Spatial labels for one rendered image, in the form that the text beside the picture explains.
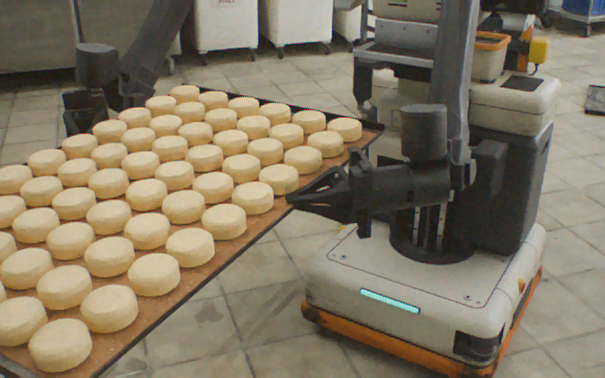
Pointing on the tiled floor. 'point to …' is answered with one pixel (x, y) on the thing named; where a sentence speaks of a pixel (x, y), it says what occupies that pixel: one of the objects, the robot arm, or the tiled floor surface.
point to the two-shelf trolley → (586, 17)
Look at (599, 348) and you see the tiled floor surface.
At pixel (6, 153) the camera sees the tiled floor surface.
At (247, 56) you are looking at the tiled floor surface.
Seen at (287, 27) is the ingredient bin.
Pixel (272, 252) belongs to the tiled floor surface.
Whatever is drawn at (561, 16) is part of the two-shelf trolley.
